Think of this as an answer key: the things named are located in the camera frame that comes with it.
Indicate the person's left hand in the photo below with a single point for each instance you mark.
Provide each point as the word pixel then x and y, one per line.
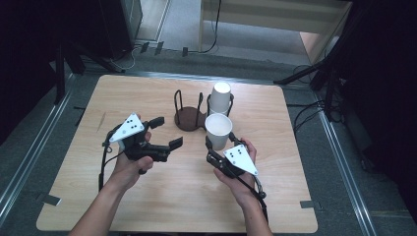
pixel 129 173

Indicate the white paper cup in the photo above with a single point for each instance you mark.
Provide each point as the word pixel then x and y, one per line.
pixel 218 129
pixel 220 96

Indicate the black cabinet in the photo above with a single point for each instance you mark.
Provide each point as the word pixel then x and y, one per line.
pixel 119 26

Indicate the white bench frame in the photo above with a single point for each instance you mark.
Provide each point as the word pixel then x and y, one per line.
pixel 262 26

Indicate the grey tape strip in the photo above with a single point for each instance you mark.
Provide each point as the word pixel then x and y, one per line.
pixel 51 199
pixel 307 204

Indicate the metal floor rail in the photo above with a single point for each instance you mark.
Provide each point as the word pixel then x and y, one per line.
pixel 32 157
pixel 344 177

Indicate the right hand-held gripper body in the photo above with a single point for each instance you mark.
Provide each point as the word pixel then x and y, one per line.
pixel 239 160

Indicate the person's right hand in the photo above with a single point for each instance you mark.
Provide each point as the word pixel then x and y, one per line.
pixel 241 190

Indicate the black metal stand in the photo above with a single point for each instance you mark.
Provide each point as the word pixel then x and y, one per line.
pixel 60 72
pixel 329 75

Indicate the dark wooden cup holder rack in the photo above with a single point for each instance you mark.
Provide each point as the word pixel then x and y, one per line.
pixel 187 119

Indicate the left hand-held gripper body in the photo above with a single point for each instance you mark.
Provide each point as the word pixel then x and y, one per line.
pixel 129 128

